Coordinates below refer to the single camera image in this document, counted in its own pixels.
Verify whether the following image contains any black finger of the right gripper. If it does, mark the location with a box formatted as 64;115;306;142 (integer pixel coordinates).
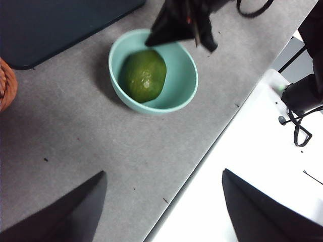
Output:
193;0;219;53
145;0;195;47

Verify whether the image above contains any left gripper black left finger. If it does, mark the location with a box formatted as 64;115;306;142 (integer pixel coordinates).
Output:
0;170;108;242

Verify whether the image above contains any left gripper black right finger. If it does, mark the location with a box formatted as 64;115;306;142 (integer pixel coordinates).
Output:
222;168;323;242

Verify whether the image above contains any teal ceramic bowl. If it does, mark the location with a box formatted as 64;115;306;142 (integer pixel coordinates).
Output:
108;28;199;114

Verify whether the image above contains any green avocado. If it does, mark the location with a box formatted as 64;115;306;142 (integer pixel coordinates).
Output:
122;49;167;103

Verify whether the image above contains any dark green rectangular tray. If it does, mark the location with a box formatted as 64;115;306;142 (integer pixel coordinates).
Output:
0;0;147;71

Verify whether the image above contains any brown wicker basket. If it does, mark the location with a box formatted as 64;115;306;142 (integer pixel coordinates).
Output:
0;57;19;113

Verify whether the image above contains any black cable loop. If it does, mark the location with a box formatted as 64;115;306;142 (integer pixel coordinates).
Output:
287;105;323;148
236;0;275;19

